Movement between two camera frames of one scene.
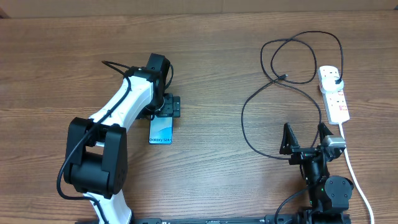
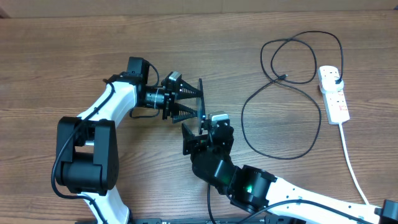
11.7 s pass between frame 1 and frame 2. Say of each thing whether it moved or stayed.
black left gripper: moved
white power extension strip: stayed
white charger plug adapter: stayed
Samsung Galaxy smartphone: moved
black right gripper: moved
